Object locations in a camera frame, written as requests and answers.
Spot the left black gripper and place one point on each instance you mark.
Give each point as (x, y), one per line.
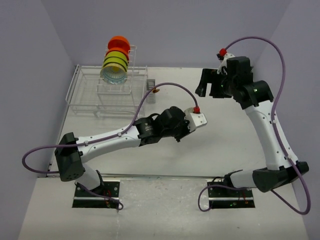
(186, 131)

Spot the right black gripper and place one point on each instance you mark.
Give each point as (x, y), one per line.
(207, 77)

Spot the blue sun patterned bowl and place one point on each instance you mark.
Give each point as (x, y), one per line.
(113, 74)

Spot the orange bowl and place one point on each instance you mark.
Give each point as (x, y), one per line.
(117, 52)
(119, 43)

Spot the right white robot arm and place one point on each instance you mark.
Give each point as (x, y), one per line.
(282, 165)

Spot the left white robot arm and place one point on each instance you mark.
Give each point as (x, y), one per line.
(74, 152)

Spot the gold spoon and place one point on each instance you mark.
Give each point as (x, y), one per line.
(155, 90)

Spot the grey cutlery holder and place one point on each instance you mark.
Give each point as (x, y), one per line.
(150, 85)

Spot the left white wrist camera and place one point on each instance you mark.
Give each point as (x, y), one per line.
(195, 118)

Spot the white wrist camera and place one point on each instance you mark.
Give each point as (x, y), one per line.
(223, 56)
(195, 118)

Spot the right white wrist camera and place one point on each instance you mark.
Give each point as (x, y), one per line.
(223, 56)

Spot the white wire dish rack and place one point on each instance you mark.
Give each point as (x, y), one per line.
(89, 94)

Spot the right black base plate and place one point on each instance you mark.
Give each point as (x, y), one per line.
(221, 198)

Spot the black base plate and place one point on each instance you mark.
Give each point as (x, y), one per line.
(221, 198)
(83, 199)

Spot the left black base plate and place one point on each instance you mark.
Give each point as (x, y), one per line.
(83, 199)

